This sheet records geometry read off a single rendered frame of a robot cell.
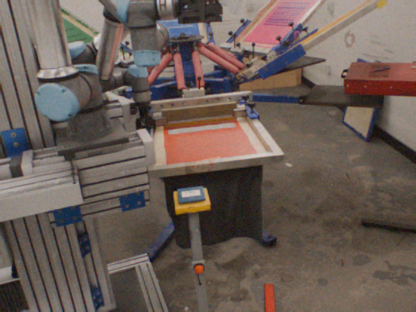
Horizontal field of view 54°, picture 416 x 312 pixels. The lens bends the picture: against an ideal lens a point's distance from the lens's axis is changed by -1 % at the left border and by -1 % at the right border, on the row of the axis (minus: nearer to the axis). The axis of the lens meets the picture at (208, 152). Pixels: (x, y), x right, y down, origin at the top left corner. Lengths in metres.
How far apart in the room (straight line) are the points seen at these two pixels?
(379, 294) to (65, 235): 1.74
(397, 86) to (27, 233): 1.99
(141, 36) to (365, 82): 1.65
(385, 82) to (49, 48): 1.85
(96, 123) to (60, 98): 0.21
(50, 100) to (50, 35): 0.18
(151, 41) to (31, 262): 1.06
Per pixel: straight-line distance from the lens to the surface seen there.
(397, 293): 2.66
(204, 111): 2.25
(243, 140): 2.02
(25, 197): 1.33
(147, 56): 1.14
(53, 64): 1.23
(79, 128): 1.39
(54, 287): 1.90
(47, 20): 1.22
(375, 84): 2.53
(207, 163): 1.71
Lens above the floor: 1.73
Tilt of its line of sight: 24 degrees down
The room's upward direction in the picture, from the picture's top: 5 degrees counter-clockwise
